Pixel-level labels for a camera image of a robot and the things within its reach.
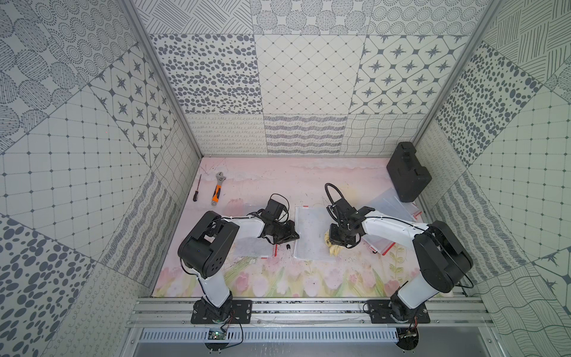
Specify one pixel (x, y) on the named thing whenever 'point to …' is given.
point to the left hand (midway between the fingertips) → (305, 240)
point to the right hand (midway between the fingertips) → (332, 244)
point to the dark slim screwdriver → (196, 193)
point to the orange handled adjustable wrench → (215, 196)
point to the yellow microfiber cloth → (334, 249)
